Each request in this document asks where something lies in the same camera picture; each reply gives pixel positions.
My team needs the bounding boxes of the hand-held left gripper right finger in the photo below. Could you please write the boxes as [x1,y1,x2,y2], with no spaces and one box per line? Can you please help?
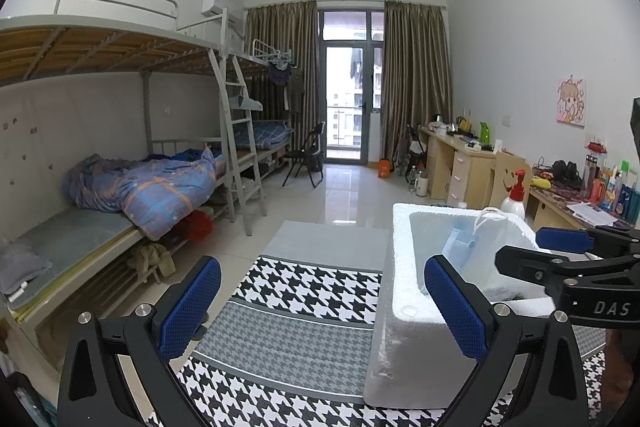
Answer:
[423,254,586,427]

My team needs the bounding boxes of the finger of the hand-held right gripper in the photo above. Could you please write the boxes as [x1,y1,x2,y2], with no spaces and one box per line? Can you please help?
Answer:
[535,223,640,261]
[495,245,602,294]

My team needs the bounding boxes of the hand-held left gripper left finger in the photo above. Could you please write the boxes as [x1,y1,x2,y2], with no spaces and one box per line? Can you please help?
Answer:
[57,255,223,427]

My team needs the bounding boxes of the white foam box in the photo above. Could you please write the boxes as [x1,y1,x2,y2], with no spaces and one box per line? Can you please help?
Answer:
[363,203,558,408]

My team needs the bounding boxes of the patterned desk cloth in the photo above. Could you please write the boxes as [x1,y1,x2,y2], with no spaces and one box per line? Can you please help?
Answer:
[530,172,640,228]

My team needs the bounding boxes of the printed paper sheets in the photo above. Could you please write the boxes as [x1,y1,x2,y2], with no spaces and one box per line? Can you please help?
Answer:
[567,202,621,225]

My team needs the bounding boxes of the white pump bottle red top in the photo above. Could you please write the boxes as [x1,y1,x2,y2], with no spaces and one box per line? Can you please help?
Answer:
[501,169,531,220]

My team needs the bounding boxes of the khaki clothing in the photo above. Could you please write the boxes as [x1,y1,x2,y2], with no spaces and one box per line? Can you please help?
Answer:
[127,242,176,283]

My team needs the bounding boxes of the black bag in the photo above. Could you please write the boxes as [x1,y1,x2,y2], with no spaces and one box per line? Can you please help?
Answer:
[550,160,583,190]

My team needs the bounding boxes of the group of toiletry bottles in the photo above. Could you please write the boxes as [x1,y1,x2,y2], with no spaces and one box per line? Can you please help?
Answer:
[582,142,640,215]

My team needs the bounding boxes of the red bag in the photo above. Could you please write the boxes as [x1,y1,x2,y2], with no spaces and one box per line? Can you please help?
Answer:
[187,209,216,243]

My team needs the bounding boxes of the wooden smiley chair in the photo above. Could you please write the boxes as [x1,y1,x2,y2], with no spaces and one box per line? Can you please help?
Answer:
[492,152,533,210]

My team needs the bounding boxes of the houndstooth table cloth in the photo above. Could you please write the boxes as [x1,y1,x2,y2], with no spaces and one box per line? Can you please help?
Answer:
[150,221,616,427]

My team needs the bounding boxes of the wooden desk with drawers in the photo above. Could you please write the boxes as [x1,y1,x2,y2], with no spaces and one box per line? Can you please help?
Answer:
[417,127,526,208]

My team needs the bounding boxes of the blue checked quilt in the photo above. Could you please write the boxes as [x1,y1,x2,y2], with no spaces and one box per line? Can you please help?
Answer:
[64,146,226,242]

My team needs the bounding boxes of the green mattress pad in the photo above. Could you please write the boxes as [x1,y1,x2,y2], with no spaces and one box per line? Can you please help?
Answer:
[10,207,141,308]

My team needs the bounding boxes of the white bunk ladder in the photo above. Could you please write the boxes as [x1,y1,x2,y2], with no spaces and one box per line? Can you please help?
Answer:
[207,49,266,235]

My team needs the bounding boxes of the grey pillow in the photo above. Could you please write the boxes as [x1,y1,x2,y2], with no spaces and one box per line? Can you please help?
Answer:
[0,239,53,303]

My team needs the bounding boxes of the blue checked bedding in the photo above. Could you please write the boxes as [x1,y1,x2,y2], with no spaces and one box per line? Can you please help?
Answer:
[235,119,293,150]

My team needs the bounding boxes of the black folding chair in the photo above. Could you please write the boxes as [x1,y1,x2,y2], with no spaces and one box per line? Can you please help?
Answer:
[282,122,327,188]

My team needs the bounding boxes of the white hanger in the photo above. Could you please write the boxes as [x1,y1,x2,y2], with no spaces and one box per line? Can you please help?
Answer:
[227,84,263,112]

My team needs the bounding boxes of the brown curtain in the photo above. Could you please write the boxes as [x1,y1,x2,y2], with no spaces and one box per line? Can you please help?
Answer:
[243,1,321,158]
[381,0,453,165]

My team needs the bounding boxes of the glass balcony door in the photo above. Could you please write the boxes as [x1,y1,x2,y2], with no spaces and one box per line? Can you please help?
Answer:
[317,9,386,162]

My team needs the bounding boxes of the dark hanging clothes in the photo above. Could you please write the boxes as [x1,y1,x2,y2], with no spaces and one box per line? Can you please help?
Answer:
[267,59,306,112]

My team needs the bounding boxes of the small metal bunk bed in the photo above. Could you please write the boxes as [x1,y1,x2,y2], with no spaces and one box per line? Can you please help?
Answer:
[222,38,301,178]

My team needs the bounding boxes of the large metal bunk bed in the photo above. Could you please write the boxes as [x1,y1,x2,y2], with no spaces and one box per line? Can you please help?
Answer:
[0,0,266,338]

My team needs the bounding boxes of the white air conditioner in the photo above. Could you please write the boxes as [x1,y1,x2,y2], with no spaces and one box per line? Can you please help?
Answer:
[201,0,246,28]

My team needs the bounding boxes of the pink cartoon wall poster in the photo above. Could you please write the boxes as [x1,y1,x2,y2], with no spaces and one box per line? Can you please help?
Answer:
[556,76,587,126]

